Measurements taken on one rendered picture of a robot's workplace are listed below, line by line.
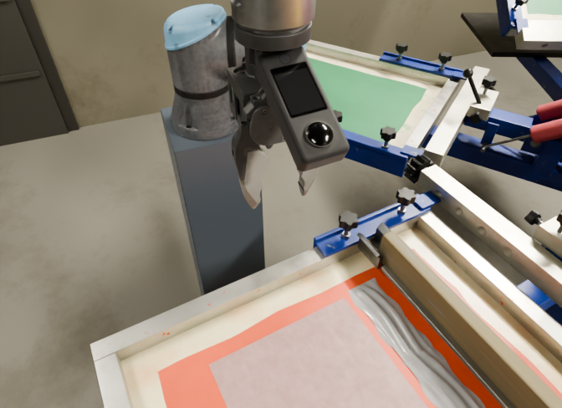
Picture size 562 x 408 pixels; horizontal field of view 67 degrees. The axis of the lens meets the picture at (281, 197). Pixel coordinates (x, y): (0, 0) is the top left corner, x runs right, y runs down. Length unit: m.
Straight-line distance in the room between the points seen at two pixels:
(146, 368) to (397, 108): 1.10
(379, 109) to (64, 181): 2.06
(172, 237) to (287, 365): 1.61
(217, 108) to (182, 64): 0.11
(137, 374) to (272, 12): 0.68
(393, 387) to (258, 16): 0.66
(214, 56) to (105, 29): 2.32
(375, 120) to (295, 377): 0.88
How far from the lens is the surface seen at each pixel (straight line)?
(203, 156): 0.89
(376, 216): 1.01
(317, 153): 0.36
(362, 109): 1.48
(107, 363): 0.85
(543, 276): 0.99
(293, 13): 0.38
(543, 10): 1.89
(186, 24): 0.81
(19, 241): 2.66
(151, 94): 3.31
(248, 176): 0.46
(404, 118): 1.46
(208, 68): 0.83
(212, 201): 0.97
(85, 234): 2.53
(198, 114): 0.87
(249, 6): 0.38
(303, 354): 0.84
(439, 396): 0.85
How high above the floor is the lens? 1.71
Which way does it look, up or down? 43 degrees down
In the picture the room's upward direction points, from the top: straight up
